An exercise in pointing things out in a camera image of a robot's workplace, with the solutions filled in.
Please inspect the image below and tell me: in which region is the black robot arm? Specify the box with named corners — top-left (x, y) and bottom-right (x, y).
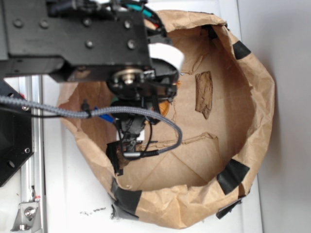
top-left (0, 0), bottom-right (184, 183)

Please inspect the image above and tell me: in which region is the golden brown conch shell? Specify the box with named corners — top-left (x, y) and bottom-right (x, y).
top-left (159, 81), bottom-right (182, 117)

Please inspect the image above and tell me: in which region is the brown driftwood piece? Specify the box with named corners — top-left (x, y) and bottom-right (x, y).
top-left (195, 71), bottom-right (213, 119)

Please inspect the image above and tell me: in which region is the crumpled brown paper bag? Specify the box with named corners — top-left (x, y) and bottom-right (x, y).
top-left (62, 10), bottom-right (275, 229)

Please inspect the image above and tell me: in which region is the grey braided cable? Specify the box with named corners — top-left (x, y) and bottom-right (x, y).
top-left (0, 95), bottom-right (183, 157)

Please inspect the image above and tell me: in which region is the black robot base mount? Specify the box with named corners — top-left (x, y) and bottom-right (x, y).
top-left (0, 103), bottom-right (33, 187)

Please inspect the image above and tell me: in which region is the aluminium extrusion rail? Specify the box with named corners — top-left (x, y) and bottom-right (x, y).
top-left (18, 75), bottom-right (48, 233)

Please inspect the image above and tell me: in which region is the metal corner bracket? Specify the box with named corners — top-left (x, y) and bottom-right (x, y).
top-left (10, 202), bottom-right (42, 233)

